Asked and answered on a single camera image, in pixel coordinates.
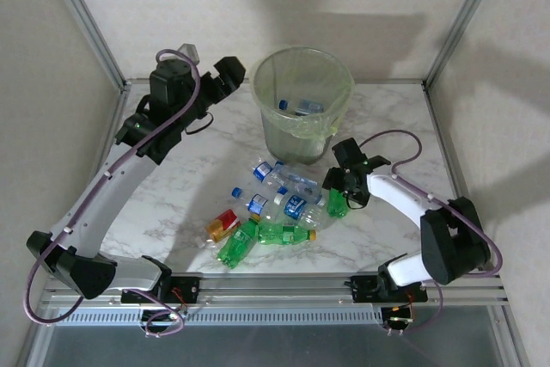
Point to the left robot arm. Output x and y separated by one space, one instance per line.
107 195

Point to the pale green bin liner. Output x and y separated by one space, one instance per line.
309 126

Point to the clear bottle blue label white cap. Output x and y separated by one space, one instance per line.
294 206

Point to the red label orange drink bottle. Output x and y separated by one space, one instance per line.
223 223

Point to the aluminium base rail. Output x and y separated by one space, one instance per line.
275 287

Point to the aluminium table edge rail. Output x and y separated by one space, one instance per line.
386 81

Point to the aluminium frame post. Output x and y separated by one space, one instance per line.
80 10
468 10

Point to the pale blue square bottle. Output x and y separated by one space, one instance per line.
307 107

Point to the green plastic bottle yellow cap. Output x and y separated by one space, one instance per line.
281 234
236 244
337 206

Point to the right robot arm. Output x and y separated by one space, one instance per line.
399 195

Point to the aluminium side frame rail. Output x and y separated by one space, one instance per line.
30 341
449 148

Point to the clear bottle dark blue label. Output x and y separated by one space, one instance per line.
260 170

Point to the grey metal panel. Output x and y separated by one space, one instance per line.
275 347

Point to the grey mesh waste bin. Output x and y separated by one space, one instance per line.
292 148

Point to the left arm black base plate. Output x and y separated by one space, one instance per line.
193 285

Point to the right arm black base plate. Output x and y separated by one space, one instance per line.
363 287

